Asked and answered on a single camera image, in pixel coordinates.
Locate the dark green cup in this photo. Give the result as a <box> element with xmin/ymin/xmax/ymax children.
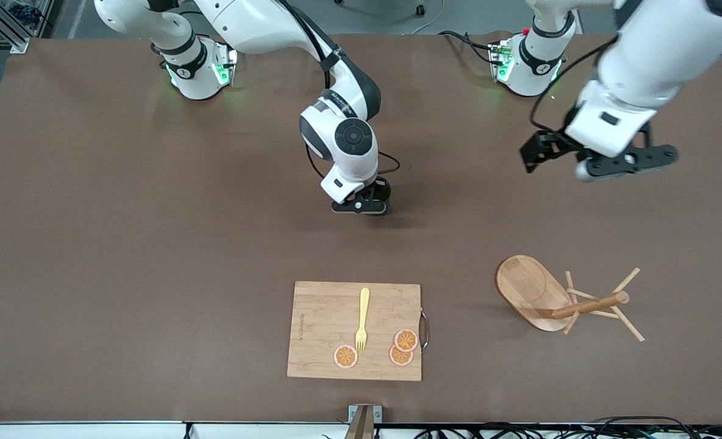
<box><xmin>367</xmin><ymin>176</ymin><xmax>393</xmax><ymax>204</ymax></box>

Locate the wooden mug tree rack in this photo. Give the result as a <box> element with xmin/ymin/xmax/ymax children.
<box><xmin>496</xmin><ymin>255</ymin><xmax>646</xmax><ymax>343</ymax></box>

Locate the yellow plastic fork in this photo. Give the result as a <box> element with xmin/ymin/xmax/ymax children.
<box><xmin>355</xmin><ymin>288</ymin><xmax>371</xmax><ymax>353</ymax></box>

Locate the bamboo cutting board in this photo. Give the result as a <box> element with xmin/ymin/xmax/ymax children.
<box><xmin>287</xmin><ymin>280</ymin><xmax>423</xmax><ymax>382</ymax></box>

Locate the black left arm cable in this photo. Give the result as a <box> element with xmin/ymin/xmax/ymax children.
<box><xmin>530</xmin><ymin>37</ymin><xmax>619</xmax><ymax>132</ymax></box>

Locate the black base cable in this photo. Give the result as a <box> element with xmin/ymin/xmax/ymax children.
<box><xmin>438</xmin><ymin>30</ymin><xmax>497</xmax><ymax>65</ymax></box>

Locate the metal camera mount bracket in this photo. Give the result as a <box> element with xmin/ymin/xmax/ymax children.
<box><xmin>348</xmin><ymin>404</ymin><xmax>383</xmax><ymax>439</ymax></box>

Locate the black looped cable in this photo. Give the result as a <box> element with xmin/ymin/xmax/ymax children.
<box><xmin>592</xmin><ymin>416</ymin><xmax>698</xmax><ymax>439</ymax></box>

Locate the aluminium frame profile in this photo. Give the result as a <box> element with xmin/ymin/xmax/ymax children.
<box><xmin>0</xmin><ymin>0</ymin><xmax>30</xmax><ymax>54</ymax></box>

